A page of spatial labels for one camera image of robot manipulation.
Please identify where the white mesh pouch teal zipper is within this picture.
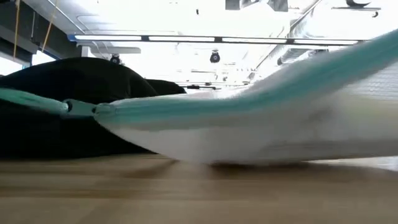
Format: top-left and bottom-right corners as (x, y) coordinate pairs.
(0, 29), (398, 165)

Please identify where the black Wolt backpack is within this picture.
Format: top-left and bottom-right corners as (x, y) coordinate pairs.
(0, 57), (187, 159)

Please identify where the grey ceiling box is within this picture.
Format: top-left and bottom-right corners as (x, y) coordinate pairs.
(267, 0), (289, 12)
(225, 0), (249, 11)

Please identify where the long linear ceiling light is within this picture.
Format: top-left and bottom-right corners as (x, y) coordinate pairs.
(67, 33), (364, 45)

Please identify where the black ceiling fixture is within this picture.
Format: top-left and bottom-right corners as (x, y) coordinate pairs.
(331, 0), (382, 19)

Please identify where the silver ventilation duct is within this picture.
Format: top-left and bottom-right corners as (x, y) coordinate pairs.
(276, 0), (358, 67)

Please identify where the yellow hanging cable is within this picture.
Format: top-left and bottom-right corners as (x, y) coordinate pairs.
(41, 0), (59, 54)
(12, 0), (21, 60)

